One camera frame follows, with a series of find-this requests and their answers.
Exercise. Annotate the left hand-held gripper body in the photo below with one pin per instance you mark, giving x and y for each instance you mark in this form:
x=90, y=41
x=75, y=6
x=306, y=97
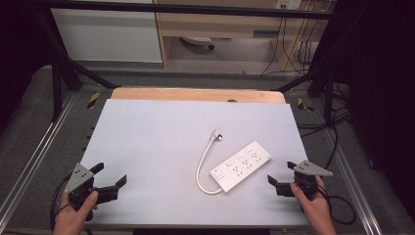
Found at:
x=78, y=178

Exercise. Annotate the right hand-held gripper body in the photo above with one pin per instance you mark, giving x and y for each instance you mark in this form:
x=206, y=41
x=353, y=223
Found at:
x=308, y=176

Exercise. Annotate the white plug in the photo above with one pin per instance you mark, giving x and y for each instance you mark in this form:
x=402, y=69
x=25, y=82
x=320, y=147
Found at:
x=216, y=134

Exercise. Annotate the person's right hand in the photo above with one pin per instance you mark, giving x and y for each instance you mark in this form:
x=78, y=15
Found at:
x=314, y=212

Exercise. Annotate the person's left hand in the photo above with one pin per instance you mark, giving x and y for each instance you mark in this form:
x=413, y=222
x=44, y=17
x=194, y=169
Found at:
x=73, y=217

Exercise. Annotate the black metal stand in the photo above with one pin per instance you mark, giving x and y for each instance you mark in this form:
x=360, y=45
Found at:
x=328, y=98
x=56, y=88

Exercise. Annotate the black curtain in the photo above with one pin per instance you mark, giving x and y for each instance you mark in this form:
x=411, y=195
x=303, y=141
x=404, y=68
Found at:
x=378, y=81
x=19, y=49

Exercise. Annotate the wooden board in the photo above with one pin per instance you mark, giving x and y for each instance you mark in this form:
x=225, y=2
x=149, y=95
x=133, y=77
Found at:
x=195, y=95

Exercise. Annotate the white cabinet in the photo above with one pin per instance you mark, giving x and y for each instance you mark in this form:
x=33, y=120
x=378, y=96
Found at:
x=104, y=36

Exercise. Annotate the wooden desk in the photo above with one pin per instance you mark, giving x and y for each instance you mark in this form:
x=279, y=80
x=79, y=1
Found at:
x=228, y=27

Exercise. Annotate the aluminium rail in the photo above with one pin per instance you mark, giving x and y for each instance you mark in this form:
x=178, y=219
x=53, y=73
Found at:
x=354, y=187
x=36, y=153

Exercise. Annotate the white wall socket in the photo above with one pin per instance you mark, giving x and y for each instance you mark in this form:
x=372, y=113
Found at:
x=288, y=4

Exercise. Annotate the black horizontal frame bar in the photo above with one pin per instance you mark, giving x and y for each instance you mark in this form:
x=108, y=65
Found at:
x=182, y=9

